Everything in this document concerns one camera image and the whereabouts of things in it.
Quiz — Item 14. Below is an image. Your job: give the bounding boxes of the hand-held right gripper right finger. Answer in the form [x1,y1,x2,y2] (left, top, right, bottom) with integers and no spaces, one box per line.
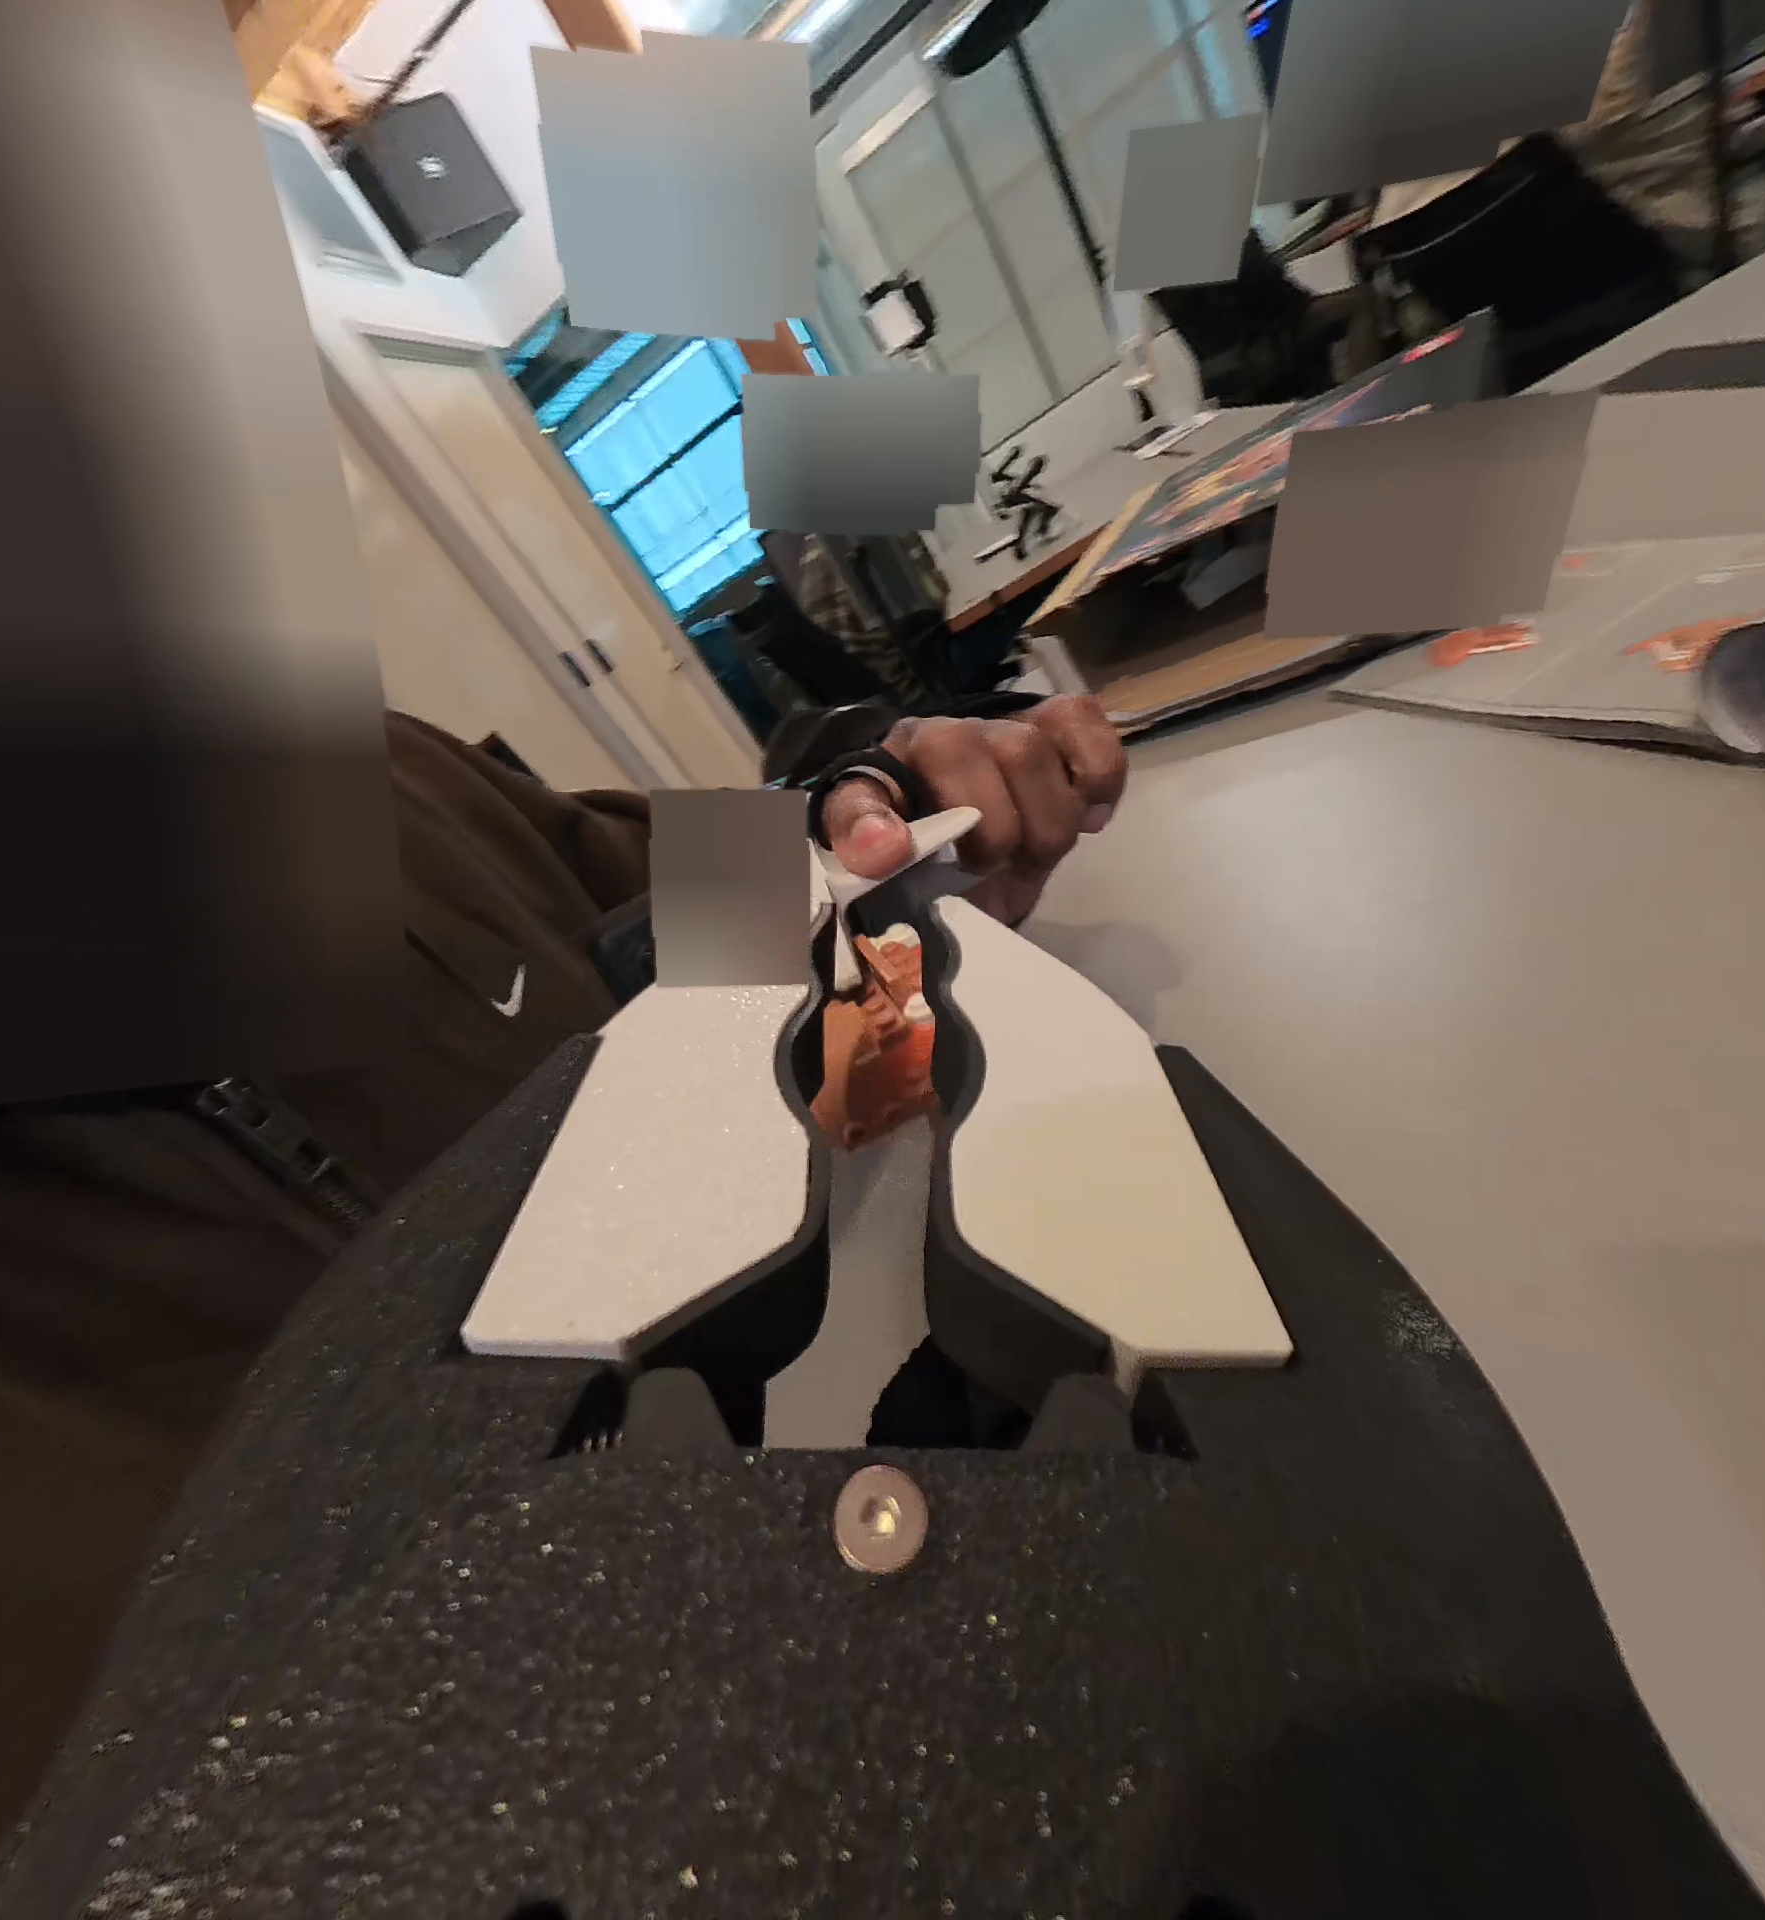
[926,903,1299,1364]

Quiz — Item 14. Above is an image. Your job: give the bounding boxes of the white door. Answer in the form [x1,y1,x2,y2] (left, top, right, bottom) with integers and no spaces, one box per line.
[350,320,766,789]

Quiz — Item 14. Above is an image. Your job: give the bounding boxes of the person's left forearm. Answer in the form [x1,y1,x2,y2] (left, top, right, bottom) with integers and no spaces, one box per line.
[514,773,655,984]

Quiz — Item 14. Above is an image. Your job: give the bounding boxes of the black gripper on stand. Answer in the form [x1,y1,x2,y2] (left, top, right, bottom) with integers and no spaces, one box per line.
[975,448,1067,567]

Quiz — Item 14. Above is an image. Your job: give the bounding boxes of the grey office desk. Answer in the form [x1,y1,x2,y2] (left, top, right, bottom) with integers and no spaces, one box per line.
[940,402,1280,632]

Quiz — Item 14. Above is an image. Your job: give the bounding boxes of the lego instruction booklet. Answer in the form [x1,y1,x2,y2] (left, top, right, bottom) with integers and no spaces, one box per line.
[1330,517,1765,762]

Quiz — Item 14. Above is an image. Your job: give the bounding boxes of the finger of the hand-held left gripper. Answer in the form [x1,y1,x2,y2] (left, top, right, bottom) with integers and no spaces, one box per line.
[882,806,985,924]
[820,854,884,994]

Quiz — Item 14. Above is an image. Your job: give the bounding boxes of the person's left hand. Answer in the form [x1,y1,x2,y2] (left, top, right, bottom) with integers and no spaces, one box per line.
[830,693,1130,927]

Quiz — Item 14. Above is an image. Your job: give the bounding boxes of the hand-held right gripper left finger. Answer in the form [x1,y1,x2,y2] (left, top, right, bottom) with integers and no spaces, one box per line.
[459,983,836,1364]

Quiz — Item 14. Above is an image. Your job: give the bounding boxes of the black wall speaker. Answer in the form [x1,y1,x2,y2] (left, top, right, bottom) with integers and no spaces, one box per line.
[340,88,526,283]

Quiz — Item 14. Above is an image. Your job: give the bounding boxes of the orange lego model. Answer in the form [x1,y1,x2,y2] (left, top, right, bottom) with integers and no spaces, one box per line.
[803,922,954,1152]

